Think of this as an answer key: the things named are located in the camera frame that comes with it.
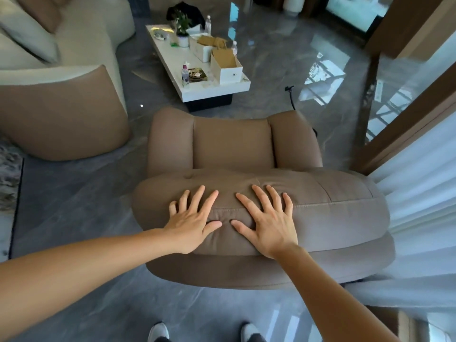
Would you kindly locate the person's left hand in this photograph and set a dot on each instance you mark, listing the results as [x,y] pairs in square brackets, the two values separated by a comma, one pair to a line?
[188,226]

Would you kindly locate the person's right hand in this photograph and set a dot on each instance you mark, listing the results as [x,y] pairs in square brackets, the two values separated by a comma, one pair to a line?
[272,227]

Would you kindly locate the person's left little finger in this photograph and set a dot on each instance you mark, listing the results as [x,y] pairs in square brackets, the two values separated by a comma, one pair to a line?
[172,209]

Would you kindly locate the person's right middle finger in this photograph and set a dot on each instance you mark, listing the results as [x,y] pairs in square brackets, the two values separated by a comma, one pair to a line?
[262,199]

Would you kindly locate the person's right little finger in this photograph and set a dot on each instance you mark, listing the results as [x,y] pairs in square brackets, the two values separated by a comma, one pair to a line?
[288,205]

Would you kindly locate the person's left thumb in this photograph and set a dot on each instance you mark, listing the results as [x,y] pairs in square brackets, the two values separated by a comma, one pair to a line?
[213,227]

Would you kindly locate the person's left middle finger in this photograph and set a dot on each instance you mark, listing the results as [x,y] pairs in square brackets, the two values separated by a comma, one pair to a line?
[197,198]

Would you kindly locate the person's right thumb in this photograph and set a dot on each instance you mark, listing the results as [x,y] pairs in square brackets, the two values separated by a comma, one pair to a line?
[242,227]

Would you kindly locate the brown leather armchair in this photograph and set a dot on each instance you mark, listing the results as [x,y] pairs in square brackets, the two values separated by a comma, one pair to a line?
[231,145]

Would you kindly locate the person's left forearm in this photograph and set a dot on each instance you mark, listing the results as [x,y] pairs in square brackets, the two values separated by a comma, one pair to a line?
[89,270]

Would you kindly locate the person's right forearm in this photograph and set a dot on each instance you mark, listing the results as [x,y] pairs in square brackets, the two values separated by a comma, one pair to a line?
[327,299]

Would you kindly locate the person's right white shoe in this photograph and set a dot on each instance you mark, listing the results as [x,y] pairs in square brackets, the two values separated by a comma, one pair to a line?
[251,333]

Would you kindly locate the person's white shoe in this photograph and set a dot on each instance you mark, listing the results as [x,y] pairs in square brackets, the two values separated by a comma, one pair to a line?
[251,333]
[159,333]

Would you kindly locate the person's left white shoe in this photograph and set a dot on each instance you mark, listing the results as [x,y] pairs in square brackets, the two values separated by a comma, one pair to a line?
[159,333]

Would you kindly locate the small bottle with red cap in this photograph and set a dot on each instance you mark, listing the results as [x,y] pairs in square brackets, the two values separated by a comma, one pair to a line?
[185,76]

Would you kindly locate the dark patterned tray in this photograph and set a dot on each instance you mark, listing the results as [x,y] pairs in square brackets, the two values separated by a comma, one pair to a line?
[198,75]

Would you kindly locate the large white open box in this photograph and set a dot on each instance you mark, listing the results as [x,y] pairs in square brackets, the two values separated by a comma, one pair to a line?
[228,72]

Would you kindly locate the white sheer curtain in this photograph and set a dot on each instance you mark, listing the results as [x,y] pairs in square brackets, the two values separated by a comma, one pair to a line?
[420,210]

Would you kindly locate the white coffee table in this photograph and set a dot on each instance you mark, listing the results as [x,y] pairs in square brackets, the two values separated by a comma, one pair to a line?
[171,67]

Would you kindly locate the cream and brown sofa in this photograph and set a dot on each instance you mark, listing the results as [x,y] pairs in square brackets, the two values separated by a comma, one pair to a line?
[64,110]

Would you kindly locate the small white open box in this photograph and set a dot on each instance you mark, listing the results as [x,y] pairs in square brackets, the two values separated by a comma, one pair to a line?
[199,49]

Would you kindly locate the clear water bottle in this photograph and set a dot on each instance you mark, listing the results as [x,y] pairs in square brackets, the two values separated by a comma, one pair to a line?
[234,48]
[208,25]

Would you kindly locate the green plant in white pot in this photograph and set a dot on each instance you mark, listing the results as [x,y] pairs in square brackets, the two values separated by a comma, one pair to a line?
[182,31]

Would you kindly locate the small silver item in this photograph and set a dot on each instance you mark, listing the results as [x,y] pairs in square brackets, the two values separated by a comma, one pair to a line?
[160,34]

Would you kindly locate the grey patterned rug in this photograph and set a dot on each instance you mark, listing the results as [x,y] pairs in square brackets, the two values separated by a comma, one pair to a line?
[9,174]

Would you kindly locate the black jacket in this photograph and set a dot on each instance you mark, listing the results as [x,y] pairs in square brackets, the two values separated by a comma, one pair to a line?
[192,12]

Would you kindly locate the white vase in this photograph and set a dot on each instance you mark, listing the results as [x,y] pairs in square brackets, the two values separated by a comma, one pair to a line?
[294,4]

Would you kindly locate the cream cushion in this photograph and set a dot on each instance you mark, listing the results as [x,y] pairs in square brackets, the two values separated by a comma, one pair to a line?
[25,35]

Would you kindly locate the brown cushion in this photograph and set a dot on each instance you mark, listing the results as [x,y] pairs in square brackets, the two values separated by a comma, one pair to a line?
[46,10]

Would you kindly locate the brown wooden door frame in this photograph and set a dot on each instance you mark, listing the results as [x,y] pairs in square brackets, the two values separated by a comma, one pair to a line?
[402,121]

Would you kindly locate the brown wooden post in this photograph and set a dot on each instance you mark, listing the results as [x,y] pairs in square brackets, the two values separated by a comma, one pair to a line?
[402,24]

